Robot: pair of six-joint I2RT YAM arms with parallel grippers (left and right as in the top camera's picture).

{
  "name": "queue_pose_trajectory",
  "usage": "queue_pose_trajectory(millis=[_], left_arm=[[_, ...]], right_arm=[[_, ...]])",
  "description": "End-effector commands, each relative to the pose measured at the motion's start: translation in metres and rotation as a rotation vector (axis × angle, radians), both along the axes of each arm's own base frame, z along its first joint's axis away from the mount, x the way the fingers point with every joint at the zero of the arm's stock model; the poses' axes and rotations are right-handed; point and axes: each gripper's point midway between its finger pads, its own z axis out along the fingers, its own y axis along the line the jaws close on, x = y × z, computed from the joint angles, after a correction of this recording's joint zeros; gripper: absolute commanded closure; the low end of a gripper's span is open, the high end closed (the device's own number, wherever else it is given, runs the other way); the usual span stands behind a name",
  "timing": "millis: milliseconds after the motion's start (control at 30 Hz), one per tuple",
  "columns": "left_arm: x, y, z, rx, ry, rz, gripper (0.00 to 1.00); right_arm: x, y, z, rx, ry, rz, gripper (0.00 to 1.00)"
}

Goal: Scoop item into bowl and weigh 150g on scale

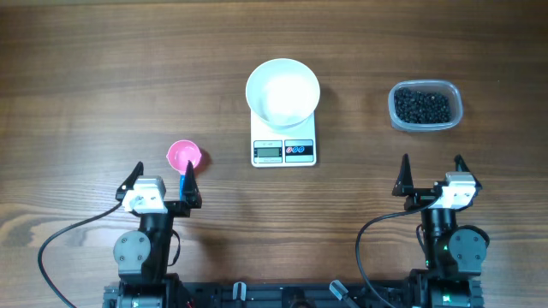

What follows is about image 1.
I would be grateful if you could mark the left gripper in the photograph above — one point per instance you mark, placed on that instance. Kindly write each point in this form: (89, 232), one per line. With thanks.
(181, 210)

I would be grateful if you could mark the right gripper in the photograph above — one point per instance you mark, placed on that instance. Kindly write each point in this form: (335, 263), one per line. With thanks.
(404, 187)

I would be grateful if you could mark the pink scoop blue handle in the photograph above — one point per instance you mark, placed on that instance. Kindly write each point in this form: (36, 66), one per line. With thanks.
(179, 155)

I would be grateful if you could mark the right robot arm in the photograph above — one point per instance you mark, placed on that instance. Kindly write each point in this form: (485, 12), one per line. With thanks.
(454, 254)

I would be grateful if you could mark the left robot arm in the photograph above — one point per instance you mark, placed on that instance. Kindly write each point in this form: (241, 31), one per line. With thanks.
(143, 255)

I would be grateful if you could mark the white digital kitchen scale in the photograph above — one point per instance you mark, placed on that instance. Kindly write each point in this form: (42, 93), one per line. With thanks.
(283, 147)

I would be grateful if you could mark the white bowl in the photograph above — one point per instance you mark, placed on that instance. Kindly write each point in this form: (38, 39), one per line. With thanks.
(282, 92)

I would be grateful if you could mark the clear plastic container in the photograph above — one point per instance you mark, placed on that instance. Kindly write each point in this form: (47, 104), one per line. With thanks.
(442, 86)

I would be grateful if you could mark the black beans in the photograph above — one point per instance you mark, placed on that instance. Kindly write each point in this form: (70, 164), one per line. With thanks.
(418, 107)

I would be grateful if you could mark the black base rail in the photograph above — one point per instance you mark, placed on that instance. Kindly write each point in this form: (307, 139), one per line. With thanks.
(240, 294)

